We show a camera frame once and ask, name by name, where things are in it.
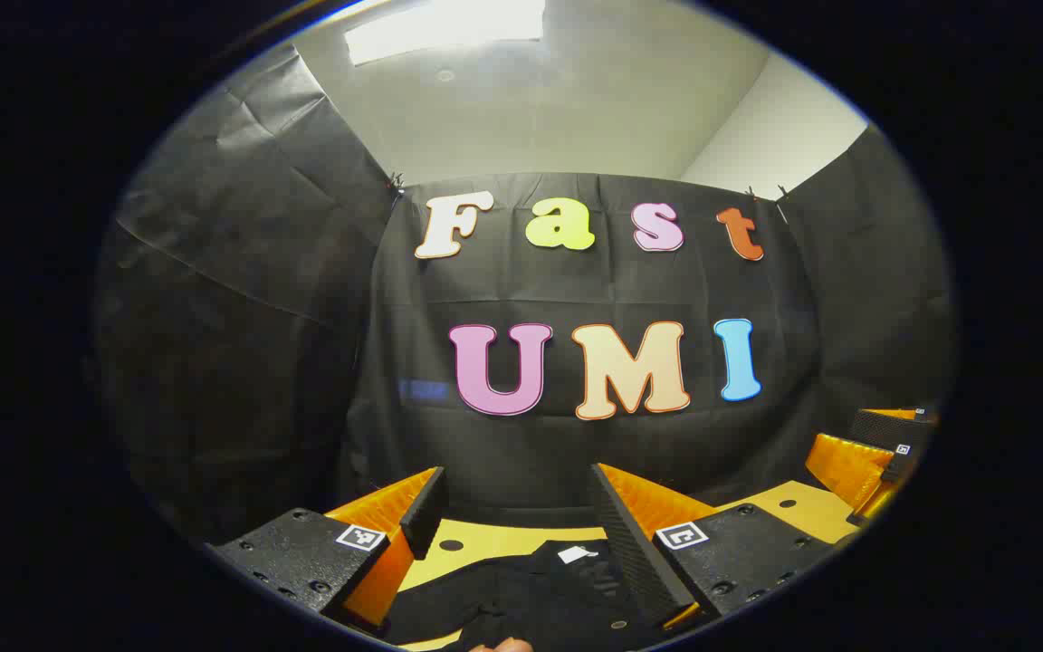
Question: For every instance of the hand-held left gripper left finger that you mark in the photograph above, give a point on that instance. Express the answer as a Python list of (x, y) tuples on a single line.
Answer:
[(426, 512)]

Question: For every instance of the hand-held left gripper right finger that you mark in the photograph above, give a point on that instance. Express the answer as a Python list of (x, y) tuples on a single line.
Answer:
[(635, 552)]

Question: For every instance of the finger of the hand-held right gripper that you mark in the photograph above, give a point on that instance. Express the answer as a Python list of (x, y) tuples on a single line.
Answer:
[(847, 471), (884, 427)]

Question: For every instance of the black shirt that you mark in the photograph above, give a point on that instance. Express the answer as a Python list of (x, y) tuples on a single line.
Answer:
[(521, 598)]

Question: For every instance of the black backdrop cloth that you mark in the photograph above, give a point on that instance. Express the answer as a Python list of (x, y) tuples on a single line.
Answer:
[(304, 362)]

